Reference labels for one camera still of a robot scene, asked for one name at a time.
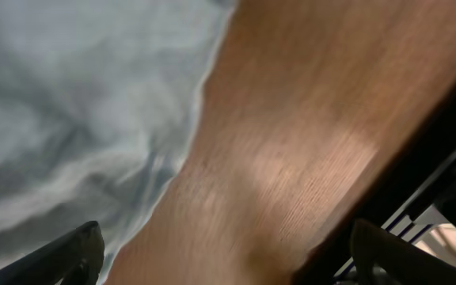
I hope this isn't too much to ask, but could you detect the light blue t-shirt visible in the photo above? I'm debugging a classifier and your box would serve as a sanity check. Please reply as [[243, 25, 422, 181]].
[[0, 0, 237, 280]]

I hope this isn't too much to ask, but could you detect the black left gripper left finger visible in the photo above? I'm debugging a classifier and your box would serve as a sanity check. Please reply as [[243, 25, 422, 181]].
[[0, 221, 105, 285]]

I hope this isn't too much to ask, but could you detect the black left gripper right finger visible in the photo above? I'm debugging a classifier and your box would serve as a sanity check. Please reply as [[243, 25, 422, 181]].
[[350, 219, 456, 285]]

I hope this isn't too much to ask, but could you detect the black aluminium frame profile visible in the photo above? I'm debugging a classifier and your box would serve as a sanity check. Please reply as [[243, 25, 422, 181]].
[[291, 83, 456, 285]]

